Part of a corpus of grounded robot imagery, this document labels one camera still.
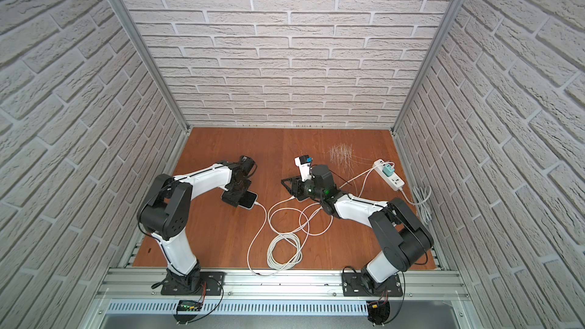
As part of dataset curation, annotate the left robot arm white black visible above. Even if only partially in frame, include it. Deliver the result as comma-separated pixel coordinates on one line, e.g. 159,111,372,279
136,155,257,293

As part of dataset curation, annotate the white power strip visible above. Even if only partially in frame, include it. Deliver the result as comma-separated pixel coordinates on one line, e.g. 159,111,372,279
373,159,405,191

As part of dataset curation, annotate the small circuit board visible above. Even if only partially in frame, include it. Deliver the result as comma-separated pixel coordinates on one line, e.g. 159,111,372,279
176,300,204,312
367,301,391,325

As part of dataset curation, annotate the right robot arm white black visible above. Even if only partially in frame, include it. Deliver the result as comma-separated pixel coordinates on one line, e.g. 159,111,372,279
281,164,434,289

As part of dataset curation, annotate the aluminium frame post left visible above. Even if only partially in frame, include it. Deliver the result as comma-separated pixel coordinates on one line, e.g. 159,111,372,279
86,0,190,133

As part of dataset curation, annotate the aluminium frame post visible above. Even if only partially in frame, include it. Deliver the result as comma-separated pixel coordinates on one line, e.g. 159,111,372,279
391,0,466,136
86,0,190,133

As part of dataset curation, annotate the left small circuit board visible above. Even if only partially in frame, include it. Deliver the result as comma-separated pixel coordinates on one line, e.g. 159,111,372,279
176,300,204,312

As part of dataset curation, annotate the green-cased smartphone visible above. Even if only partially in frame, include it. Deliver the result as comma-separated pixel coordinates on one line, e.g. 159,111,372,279
221,190,257,210

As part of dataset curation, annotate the pink-cased smartphone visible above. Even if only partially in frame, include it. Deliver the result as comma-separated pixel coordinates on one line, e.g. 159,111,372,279
294,189,310,202

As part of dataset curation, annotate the aluminium frame post right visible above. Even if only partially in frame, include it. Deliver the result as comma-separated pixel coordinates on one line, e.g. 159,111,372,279
391,0,466,136

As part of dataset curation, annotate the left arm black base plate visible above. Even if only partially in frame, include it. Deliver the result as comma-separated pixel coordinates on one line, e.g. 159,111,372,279
161,270,225,296

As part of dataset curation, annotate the power strip grey cord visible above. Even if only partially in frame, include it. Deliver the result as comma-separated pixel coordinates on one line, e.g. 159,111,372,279
397,186,434,225

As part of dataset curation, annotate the white charging cable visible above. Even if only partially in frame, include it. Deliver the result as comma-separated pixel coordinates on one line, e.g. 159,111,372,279
266,162,389,271
246,200,293,276

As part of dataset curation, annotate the right small circuit board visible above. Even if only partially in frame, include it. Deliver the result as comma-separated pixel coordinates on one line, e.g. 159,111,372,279
367,301,391,325

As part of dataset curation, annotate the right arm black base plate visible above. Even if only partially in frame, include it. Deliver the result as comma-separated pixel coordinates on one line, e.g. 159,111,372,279
341,266,404,299

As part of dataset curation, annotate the teal USB charger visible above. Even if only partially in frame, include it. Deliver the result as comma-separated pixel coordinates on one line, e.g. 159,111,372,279
382,164,395,178

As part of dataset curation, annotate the aluminium front rail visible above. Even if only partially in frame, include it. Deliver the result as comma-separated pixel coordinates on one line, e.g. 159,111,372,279
96,267,471,301

